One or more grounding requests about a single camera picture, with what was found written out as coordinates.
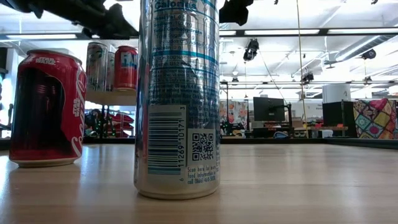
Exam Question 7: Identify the black aluminium table frame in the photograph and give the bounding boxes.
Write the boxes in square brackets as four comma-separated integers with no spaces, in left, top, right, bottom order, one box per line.
[0,136,398,151]

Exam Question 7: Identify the red stacked trays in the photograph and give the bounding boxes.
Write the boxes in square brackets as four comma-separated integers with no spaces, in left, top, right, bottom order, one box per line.
[107,113,135,138]

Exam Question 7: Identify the Celsius Peach Vibe can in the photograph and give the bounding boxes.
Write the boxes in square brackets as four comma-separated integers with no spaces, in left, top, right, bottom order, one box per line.
[86,42,109,92]

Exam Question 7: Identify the black rolling desk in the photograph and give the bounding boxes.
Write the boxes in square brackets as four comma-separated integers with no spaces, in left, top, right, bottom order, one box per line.
[248,124,295,138]

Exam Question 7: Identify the colourful patchwork panel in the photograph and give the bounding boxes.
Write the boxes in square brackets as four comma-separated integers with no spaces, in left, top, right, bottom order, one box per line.
[353,98,398,140]

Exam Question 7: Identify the Star Wars Coca-Cola can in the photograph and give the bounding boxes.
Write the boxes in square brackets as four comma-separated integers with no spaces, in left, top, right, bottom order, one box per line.
[8,49,88,169]

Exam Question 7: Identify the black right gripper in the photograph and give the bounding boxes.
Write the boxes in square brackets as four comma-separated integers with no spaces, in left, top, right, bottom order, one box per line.
[219,0,254,27]

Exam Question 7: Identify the wooden workbench with red items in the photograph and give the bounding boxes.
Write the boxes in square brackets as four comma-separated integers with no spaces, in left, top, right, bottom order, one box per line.
[294,123,349,138]

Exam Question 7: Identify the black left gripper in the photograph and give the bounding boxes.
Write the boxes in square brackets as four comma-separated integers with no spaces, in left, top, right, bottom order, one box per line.
[73,2,140,40]

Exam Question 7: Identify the black ceiling light track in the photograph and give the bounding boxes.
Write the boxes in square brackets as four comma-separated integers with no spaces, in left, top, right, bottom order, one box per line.
[0,27,398,41]

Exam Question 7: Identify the silver ventilation duct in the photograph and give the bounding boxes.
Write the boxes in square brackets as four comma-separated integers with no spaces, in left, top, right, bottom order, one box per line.
[334,34,398,62]

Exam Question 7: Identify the white slim energy drink can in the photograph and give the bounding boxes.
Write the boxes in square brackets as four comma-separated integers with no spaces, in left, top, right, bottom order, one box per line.
[105,51,116,92]

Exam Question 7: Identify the black monitor on stand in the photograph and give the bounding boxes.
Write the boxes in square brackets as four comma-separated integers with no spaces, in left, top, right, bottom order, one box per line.
[253,96,293,125]

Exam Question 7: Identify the white cylindrical object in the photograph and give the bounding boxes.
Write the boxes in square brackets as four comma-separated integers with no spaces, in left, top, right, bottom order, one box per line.
[322,83,352,103]

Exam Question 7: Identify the colourful cartoon poster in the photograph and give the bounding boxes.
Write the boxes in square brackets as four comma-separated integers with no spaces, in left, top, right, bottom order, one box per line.
[220,99,249,138]

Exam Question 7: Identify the silver Red Bull can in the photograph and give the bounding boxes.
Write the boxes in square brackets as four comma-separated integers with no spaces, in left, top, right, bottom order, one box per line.
[133,0,221,201]

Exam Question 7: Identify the wooden shelf with black legs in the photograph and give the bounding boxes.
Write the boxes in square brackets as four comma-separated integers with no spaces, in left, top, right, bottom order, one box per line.
[84,90,137,141]

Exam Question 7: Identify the red Fanta can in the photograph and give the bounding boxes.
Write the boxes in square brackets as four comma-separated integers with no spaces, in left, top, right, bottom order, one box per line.
[113,45,139,91]

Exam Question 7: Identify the black partition panel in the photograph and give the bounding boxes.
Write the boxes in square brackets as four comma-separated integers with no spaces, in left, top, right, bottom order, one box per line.
[322,101,358,138]

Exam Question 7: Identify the yellow cable with black plug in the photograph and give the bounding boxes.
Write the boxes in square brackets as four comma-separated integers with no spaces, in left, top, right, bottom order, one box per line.
[295,0,308,125]

